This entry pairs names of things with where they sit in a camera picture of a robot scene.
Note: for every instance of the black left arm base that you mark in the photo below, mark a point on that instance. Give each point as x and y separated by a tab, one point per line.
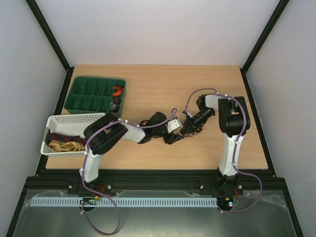
75	187

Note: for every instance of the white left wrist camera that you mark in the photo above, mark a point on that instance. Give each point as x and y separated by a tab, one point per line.
173	125

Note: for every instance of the dark blue rolled tie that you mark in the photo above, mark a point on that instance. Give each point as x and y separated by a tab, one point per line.
115	104

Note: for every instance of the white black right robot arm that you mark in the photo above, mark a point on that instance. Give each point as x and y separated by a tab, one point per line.
234	121

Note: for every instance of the orange rolled tie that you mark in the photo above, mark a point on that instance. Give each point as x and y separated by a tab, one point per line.
118	91

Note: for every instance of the paisley patterned necktie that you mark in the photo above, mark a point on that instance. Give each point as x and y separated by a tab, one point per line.
183	136

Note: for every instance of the black aluminium frame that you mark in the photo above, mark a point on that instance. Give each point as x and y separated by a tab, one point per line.
155	179

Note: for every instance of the green compartment organizer tray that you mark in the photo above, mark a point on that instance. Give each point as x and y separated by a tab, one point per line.
93	95

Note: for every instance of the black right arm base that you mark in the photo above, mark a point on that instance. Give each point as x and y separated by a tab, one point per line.
220	185

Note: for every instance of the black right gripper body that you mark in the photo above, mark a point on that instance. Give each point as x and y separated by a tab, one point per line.
191	122

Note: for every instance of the light blue slotted cable duct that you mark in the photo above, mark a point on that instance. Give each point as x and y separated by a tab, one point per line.
207	202

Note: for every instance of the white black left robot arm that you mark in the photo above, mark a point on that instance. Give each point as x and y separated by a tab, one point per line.
102	135

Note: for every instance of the white perforated plastic basket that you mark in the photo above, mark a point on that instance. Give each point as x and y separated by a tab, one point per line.
70	125

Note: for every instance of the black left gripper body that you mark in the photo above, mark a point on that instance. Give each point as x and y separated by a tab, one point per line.
169	139

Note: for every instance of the tan patterned tie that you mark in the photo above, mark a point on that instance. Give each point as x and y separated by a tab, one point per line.
58	146

